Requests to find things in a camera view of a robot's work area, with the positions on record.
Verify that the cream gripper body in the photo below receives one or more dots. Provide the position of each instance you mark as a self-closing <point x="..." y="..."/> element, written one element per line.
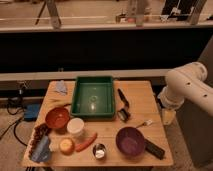
<point x="168" y="116"/>

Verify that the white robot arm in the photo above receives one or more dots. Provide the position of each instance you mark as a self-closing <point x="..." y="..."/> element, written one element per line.
<point x="185" y="83"/>

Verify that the green plastic tray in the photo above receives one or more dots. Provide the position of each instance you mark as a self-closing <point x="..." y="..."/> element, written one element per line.
<point x="93" y="98"/>

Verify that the black rectangular block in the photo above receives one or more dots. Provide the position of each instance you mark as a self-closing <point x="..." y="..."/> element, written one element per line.
<point x="154" y="149"/>

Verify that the wooden table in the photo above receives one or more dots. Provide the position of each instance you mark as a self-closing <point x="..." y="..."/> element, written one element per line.
<point x="142" y="107"/>

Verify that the purple bowl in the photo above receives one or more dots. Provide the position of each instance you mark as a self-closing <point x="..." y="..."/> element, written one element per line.
<point x="130" y="142"/>

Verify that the small steel cup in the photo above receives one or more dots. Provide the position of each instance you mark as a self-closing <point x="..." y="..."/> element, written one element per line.
<point x="99" y="151"/>

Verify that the orange carrot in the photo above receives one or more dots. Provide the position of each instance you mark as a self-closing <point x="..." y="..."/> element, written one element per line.
<point x="82" y="144"/>

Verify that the white plastic cup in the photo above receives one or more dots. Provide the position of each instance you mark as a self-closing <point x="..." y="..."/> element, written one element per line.
<point x="75" y="126"/>

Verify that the yellow round fruit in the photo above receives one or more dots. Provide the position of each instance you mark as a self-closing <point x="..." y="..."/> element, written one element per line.
<point x="66" y="146"/>

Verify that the orange bowl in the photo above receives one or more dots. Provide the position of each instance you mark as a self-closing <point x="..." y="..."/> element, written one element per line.
<point x="57" y="118"/>

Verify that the light blue cloth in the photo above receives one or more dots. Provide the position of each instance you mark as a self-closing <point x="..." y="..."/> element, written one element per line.
<point x="61" y="87"/>

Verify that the bunch of dark grapes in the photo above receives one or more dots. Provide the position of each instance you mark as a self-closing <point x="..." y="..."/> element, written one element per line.
<point x="39" y="132"/>

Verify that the blue crumpled bag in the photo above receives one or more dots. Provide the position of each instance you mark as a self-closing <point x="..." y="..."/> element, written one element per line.
<point x="42" y="151"/>

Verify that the blue box on floor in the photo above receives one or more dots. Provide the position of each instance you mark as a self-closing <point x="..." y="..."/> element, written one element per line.
<point x="31" y="112"/>

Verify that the black handled brush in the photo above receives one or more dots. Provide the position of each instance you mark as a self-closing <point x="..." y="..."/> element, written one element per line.
<point x="123" y="113"/>

